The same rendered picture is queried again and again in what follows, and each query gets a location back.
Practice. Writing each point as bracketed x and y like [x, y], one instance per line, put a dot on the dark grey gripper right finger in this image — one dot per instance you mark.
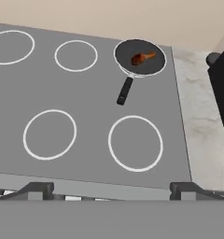
[183, 188]

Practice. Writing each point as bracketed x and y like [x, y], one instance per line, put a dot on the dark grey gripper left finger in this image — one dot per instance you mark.
[39, 188]

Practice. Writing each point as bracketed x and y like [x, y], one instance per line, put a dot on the brown chicken drumstick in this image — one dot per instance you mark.
[142, 58]

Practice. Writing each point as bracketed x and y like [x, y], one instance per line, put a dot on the grey hob with white rings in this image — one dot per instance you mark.
[86, 118]

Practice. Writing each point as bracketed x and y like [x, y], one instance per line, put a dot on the black appliance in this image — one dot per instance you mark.
[222, 81]

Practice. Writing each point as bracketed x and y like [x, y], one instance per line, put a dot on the black frying pan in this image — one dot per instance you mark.
[138, 59]

